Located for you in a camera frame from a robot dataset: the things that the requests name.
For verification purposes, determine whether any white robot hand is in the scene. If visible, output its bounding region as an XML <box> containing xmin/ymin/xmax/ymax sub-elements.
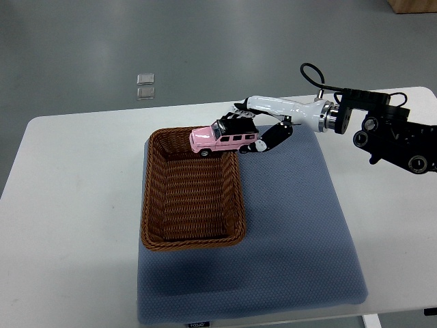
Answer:
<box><xmin>222</xmin><ymin>96</ymin><xmax>337</xmax><ymax>154</ymax></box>

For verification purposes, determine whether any pink toy car black roof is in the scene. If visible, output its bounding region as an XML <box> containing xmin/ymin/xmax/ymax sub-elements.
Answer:
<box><xmin>188</xmin><ymin>118</ymin><xmax>259</xmax><ymax>157</ymax></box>

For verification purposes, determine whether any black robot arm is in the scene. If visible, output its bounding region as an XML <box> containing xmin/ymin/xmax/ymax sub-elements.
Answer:
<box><xmin>224</xmin><ymin>89</ymin><xmax>436</xmax><ymax>174</ymax></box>

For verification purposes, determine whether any brown wicker basket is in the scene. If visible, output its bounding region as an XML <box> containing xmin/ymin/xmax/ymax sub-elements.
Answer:
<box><xmin>140</xmin><ymin>127</ymin><xmax>246</xmax><ymax>251</ymax></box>

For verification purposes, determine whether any upper clear floor tile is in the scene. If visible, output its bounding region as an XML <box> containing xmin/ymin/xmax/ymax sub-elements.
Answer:
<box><xmin>137</xmin><ymin>73</ymin><xmax>154</xmax><ymax>85</ymax></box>

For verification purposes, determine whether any blue-grey fabric mat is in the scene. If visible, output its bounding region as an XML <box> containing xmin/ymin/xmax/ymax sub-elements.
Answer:
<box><xmin>137</xmin><ymin>126</ymin><xmax>367</xmax><ymax>325</ymax></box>

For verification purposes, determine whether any wooden box corner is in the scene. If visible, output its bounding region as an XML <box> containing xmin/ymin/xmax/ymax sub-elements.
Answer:
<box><xmin>387</xmin><ymin>0</ymin><xmax>437</xmax><ymax>14</ymax></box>

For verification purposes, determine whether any white table leg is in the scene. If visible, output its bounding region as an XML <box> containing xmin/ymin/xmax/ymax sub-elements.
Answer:
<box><xmin>362</xmin><ymin>314</ymin><xmax>382</xmax><ymax>328</ymax></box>

